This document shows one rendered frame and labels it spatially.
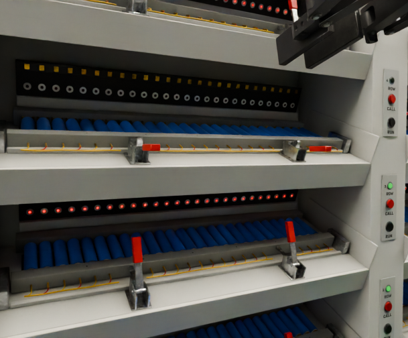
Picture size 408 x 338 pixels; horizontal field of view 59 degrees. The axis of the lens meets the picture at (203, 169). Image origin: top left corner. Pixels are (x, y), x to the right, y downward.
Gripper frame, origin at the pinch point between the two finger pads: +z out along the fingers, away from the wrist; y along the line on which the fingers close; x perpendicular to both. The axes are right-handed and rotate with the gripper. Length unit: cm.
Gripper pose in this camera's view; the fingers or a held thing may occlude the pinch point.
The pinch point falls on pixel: (315, 38)
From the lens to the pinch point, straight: 39.1
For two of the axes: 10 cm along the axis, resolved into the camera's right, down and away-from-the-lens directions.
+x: -0.9, -9.8, 1.5
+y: 9.0, -0.2, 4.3
